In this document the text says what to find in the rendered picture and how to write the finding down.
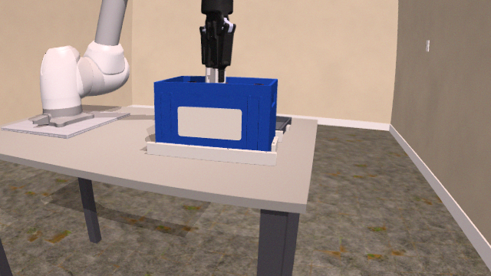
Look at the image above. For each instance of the blue plastic crate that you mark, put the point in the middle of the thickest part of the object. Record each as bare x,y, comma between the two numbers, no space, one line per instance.
237,115

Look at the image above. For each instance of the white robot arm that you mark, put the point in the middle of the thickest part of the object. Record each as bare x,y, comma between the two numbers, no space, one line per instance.
65,77

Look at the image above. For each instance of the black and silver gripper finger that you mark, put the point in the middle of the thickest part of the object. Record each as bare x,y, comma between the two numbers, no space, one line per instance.
222,59
207,51

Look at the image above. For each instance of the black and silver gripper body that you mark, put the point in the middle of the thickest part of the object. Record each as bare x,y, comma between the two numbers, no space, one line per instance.
217,10

